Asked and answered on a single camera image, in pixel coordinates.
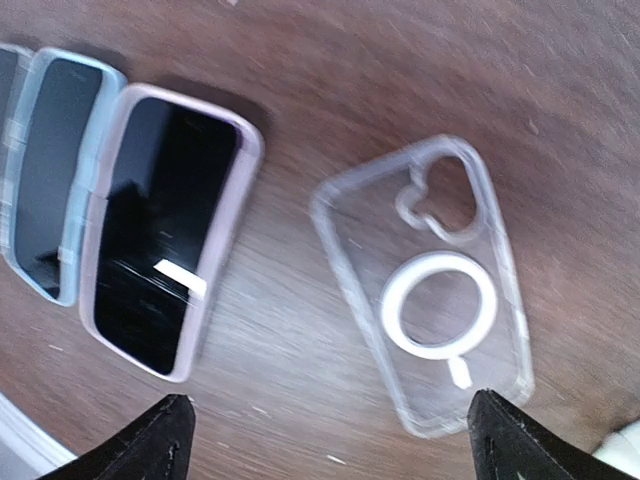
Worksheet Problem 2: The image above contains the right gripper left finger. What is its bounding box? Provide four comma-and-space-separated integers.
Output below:
40, 394, 196, 480

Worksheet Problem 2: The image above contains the cream ribbed mug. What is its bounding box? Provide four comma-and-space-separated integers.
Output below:
593, 420, 640, 479

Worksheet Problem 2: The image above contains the light blue phone case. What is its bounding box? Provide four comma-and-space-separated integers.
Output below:
1, 47, 127, 307

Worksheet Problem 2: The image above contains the pink phone case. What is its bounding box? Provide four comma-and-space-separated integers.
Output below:
78, 83, 264, 383

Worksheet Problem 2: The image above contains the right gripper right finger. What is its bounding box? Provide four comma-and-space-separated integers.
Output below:
467, 389, 625, 480

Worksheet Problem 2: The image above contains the front aluminium rail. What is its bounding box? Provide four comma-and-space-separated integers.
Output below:
0, 395, 77, 479

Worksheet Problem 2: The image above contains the pink edged smartphone bottom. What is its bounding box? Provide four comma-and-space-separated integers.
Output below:
93, 97, 239, 375

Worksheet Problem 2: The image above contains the clear magsafe phone case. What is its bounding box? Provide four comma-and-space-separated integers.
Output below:
1, 42, 33, 250

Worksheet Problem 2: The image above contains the grey clear phone case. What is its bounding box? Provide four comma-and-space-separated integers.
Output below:
310, 135, 534, 439

